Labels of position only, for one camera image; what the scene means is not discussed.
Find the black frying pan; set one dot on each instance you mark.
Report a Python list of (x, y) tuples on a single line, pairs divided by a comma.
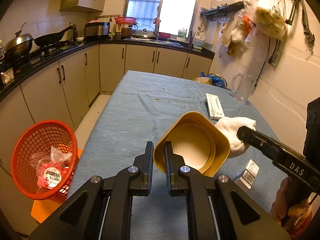
[(52, 38)]

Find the brown clay pot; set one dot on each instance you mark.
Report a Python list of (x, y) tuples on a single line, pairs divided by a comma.
[(126, 31)]

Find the lower kitchen cabinets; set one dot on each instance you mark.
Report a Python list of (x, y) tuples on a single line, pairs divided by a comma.
[(47, 99)]

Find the black wall hook rack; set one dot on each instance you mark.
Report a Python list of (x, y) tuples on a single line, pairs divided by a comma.
[(224, 12)]

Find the red plastic basin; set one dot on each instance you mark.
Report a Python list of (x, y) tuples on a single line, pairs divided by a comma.
[(125, 20)]

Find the glass pot lid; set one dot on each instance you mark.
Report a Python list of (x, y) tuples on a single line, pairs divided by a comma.
[(145, 31)]

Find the white cloth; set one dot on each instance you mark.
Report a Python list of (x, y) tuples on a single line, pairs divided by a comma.
[(229, 128)]

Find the kitchen window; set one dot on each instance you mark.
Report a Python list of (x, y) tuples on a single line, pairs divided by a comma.
[(176, 17)]

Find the person's right hand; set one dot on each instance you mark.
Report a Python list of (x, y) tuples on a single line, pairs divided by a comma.
[(280, 208)]

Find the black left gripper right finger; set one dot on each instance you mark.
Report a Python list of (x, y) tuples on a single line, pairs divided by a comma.
[(216, 207)]

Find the hanging plastic bags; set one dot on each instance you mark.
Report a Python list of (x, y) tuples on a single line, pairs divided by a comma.
[(258, 20)]

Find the yellow square container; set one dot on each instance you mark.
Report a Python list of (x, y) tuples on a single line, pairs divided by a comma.
[(202, 146)]

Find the clear glass pitcher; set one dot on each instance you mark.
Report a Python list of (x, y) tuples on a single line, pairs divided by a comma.
[(244, 88)]

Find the plastic bag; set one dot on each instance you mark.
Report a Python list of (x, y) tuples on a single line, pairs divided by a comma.
[(56, 156)]

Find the long white medicine box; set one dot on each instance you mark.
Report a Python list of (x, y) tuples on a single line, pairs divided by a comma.
[(215, 109)]

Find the red plastic basket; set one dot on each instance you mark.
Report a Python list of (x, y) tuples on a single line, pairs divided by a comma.
[(40, 137)]

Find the orange stool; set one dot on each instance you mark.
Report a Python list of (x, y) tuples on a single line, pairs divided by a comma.
[(43, 208)]

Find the small white medicine box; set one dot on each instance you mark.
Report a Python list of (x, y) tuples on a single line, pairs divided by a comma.
[(247, 175)]

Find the blue table cloth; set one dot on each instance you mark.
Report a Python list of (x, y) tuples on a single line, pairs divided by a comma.
[(141, 109)]

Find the steel lidded wok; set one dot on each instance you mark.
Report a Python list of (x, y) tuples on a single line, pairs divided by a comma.
[(19, 46)]

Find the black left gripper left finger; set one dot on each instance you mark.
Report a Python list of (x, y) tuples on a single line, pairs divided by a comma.
[(101, 208)]

